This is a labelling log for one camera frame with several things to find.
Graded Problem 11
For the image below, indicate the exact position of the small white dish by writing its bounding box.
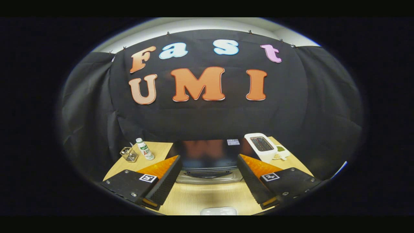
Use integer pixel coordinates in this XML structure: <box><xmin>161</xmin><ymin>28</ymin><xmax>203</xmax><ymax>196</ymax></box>
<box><xmin>273</xmin><ymin>145</ymin><xmax>291</xmax><ymax>161</ymax></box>

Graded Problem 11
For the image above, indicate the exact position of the white slot toaster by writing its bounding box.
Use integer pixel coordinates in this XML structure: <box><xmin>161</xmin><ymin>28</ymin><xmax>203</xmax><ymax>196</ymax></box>
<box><xmin>244</xmin><ymin>133</ymin><xmax>278</xmax><ymax>164</ymax></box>

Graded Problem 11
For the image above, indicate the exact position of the white bottle with green label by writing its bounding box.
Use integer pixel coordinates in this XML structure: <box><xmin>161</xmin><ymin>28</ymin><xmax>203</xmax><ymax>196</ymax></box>
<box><xmin>136</xmin><ymin>138</ymin><xmax>155</xmax><ymax>161</ymax></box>

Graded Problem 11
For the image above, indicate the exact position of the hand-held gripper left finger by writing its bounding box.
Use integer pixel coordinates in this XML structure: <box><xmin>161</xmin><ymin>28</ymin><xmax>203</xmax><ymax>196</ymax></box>
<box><xmin>99</xmin><ymin>155</ymin><xmax>183</xmax><ymax>211</ymax></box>

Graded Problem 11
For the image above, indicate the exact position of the black toaster oven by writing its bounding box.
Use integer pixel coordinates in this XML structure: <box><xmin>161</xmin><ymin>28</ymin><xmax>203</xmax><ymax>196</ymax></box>
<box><xmin>170</xmin><ymin>139</ymin><xmax>248</xmax><ymax>185</ymax></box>

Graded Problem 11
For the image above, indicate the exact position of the white plate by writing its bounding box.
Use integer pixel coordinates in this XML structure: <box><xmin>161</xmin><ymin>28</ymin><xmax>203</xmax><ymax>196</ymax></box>
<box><xmin>200</xmin><ymin>207</ymin><xmax>238</xmax><ymax>216</ymax></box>

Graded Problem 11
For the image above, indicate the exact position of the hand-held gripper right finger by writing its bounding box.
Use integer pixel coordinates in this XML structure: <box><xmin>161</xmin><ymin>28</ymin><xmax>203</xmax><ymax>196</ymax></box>
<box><xmin>237</xmin><ymin>154</ymin><xmax>322</xmax><ymax>210</ymax></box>

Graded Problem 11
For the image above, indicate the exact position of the wire mesh holder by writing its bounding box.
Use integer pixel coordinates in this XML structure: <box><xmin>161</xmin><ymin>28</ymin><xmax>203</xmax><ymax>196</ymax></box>
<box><xmin>120</xmin><ymin>143</ymin><xmax>139</xmax><ymax>163</ymax></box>

